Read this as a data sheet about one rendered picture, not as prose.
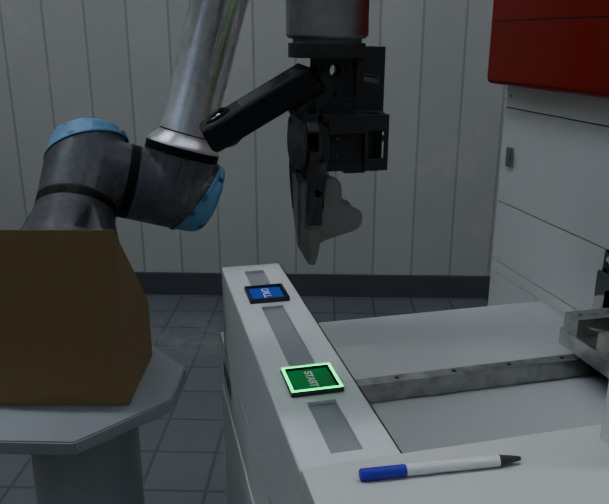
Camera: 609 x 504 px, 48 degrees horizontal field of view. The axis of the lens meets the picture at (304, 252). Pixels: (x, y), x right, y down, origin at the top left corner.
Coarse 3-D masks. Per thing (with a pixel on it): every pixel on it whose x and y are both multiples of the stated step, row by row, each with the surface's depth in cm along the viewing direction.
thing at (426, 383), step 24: (528, 360) 101; (552, 360) 101; (576, 360) 102; (360, 384) 94; (384, 384) 95; (408, 384) 96; (432, 384) 97; (456, 384) 98; (480, 384) 99; (504, 384) 100
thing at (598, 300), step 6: (600, 270) 112; (606, 270) 112; (600, 276) 112; (606, 276) 111; (600, 282) 112; (606, 282) 111; (600, 288) 112; (606, 288) 111; (594, 294) 114; (600, 294) 113; (606, 294) 112; (594, 300) 114; (600, 300) 113; (606, 300) 112; (594, 306) 114; (600, 306) 113; (606, 306) 112
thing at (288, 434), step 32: (224, 288) 106; (288, 288) 99; (224, 320) 109; (256, 320) 88; (288, 320) 89; (256, 352) 79; (288, 352) 80; (320, 352) 79; (256, 384) 79; (352, 384) 72; (256, 416) 81; (288, 416) 66; (320, 416) 67; (352, 416) 66; (256, 448) 83; (288, 448) 62; (320, 448) 61; (352, 448) 61; (384, 448) 61; (288, 480) 63
